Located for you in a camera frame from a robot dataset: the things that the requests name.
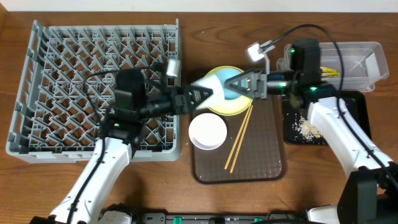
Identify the yellow round plate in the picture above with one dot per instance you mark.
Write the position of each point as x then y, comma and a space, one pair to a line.
233, 103

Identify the grey plastic dishwasher rack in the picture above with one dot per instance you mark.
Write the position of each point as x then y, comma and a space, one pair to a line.
67, 72

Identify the pink white bowl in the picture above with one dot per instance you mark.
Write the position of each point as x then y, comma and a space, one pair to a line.
207, 131

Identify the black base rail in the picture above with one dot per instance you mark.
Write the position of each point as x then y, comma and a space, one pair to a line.
161, 218

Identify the clear plastic waste bin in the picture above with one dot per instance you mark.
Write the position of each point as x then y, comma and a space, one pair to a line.
364, 64

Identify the brown plastic serving tray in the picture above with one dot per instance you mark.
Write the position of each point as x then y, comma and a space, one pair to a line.
261, 157

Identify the black rectangular tray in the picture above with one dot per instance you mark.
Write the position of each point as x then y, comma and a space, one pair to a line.
355, 103

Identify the rice food scraps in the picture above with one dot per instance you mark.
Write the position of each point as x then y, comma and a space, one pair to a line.
306, 130

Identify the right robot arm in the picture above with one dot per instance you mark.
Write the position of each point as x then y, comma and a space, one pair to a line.
370, 193

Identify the green snack wrapper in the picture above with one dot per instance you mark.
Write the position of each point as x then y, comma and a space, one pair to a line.
329, 72

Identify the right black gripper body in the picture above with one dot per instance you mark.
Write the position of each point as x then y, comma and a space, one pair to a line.
262, 86

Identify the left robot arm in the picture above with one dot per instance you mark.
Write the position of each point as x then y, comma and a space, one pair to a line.
113, 152

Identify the wooden chopstick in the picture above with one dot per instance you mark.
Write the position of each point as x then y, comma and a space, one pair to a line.
234, 152
239, 139

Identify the left wooden chopstick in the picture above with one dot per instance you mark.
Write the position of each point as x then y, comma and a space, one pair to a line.
234, 152

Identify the right wooden chopstick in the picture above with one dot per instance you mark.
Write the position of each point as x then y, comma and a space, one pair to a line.
239, 139

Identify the light blue bowl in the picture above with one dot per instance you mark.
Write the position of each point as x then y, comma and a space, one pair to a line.
214, 83

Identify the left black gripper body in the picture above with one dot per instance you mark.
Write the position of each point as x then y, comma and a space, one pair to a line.
180, 100

